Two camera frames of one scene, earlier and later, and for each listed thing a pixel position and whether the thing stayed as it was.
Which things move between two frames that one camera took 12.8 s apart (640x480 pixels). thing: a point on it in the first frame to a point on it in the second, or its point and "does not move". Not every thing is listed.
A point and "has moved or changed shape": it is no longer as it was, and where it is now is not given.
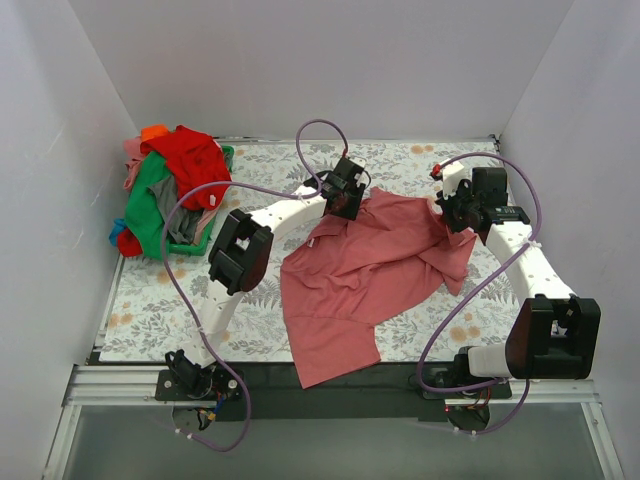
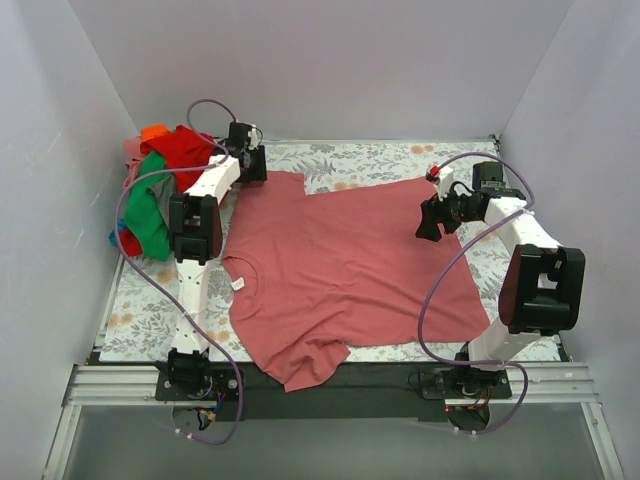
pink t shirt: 352,269 has moved or changed shape
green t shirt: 144,212 does not move
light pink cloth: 133,151 does not move
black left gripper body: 345,201 to 255,167
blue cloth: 119,226 does not move
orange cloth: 153,130 does not move
